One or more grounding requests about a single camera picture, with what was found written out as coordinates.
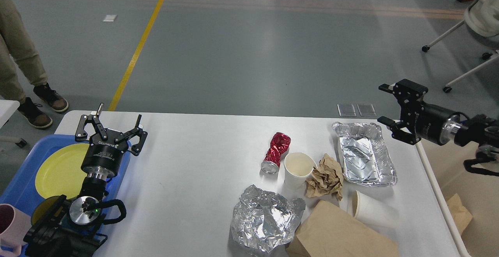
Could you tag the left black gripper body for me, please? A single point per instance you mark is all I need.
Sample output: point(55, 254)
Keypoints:
point(104, 155)

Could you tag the person in khaki trousers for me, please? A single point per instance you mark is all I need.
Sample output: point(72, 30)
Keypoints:
point(17, 51)

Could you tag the floor socket plate left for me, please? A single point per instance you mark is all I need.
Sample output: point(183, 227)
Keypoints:
point(346, 110)

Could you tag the floor socket plate right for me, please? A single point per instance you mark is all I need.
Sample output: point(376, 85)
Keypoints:
point(366, 110)

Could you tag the pink mug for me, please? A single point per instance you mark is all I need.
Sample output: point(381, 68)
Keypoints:
point(14, 225)

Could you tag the floor socket plate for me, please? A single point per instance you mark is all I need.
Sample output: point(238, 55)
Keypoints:
point(346, 110)
point(366, 110)

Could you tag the crumpled aluminium foil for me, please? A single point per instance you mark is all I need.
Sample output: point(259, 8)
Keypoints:
point(264, 220)

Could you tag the blue plastic tray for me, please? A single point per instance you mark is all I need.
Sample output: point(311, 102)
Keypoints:
point(21, 191)

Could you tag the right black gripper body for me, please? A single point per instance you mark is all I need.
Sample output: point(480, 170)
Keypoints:
point(432, 122)

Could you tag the crumpled brown paper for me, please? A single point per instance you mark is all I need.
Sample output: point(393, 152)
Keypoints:
point(326, 179)

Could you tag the tipped white paper cup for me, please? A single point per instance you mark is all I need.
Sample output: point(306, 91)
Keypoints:
point(373, 212)

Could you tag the white floor marker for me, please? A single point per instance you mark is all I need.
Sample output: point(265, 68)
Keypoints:
point(109, 18)

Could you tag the aluminium foil tray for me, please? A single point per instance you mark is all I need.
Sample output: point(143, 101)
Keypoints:
point(363, 154)

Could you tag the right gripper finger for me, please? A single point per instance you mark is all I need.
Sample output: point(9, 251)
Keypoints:
point(405, 90)
point(403, 131)

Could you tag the crushed red can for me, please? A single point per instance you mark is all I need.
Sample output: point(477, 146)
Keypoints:
point(279, 144)

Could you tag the yellow plate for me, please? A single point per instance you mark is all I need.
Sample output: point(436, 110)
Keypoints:
point(60, 173)

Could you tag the white side table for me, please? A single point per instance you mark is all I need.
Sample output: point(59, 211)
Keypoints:
point(7, 109)

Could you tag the brown paper bag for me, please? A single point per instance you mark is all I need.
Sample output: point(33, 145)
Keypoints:
point(331, 232)

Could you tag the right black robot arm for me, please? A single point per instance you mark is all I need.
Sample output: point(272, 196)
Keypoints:
point(482, 130)

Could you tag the dark teal mug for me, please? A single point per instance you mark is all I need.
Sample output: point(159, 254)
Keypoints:
point(42, 208)

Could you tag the brown paper in bin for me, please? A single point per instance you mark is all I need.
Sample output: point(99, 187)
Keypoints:
point(460, 214)

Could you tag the white office chair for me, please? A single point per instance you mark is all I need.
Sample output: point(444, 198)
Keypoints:
point(482, 22)

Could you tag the beige plastic bin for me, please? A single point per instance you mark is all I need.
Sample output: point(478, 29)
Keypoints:
point(478, 193)

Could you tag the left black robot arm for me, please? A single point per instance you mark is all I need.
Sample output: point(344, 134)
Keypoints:
point(69, 227)

